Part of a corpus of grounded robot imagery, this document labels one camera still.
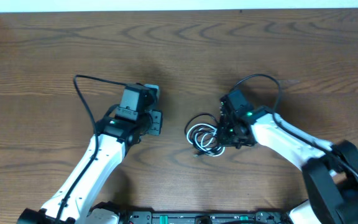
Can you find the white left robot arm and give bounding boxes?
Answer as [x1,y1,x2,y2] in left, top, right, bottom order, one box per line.
[17,84,162,224]

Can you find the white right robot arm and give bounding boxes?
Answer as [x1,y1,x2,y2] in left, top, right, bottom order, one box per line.
[217,90,358,223]

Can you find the black USB cable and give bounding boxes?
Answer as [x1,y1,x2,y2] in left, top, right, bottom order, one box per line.
[184,113,222,155]

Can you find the white USB cable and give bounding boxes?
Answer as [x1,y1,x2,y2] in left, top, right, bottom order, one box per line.
[187,123,226,157]

